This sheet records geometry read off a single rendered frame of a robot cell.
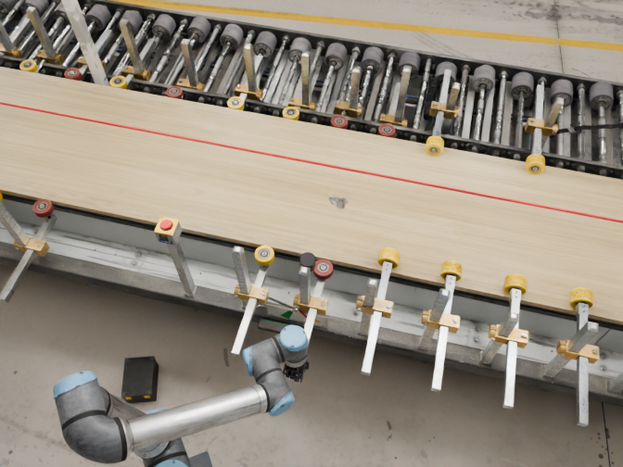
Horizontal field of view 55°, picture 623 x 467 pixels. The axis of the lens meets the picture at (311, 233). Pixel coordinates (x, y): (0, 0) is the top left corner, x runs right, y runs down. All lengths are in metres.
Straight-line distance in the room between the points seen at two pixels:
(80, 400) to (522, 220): 1.85
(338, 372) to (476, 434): 0.74
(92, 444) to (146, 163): 1.47
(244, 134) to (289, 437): 1.49
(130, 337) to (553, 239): 2.18
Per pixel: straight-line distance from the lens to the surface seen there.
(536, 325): 2.68
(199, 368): 3.24
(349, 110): 3.00
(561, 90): 3.35
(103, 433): 1.70
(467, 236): 2.56
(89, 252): 2.96
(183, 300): 2.64
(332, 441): 3.08
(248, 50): 2.92
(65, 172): 2.90
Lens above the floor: 2.99
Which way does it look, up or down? 57 degrees down
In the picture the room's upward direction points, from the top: straight up
